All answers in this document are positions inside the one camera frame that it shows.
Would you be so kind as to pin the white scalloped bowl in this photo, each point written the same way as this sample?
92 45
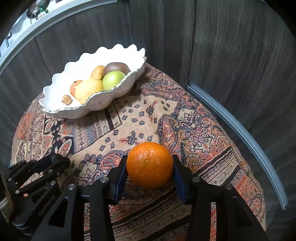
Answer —
81 70

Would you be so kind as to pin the brown kiwi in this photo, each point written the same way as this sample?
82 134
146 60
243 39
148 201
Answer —
116 66

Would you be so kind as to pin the green apple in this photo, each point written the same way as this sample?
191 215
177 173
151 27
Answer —
112 79

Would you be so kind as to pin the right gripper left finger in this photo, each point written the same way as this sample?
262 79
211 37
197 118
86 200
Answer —
65 219

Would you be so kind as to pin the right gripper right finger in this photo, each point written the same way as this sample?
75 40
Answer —
234 218

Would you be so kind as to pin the yellow mango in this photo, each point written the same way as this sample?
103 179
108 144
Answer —
98 72

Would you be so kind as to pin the white countertop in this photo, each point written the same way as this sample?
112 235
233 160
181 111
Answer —
60 11

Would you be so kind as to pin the yellow lemon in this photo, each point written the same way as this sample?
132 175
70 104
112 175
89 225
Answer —
86 88

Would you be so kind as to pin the small tangerine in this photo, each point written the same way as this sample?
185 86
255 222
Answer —
74 86

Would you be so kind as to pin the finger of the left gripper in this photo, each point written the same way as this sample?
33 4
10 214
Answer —
23 170

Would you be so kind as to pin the patterned paisley tablecloth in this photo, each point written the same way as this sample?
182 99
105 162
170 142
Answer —
156 110

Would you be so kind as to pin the large orange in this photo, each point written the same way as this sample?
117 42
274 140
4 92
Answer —
149 165

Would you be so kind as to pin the small tan longan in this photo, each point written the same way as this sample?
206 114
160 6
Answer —
66 99

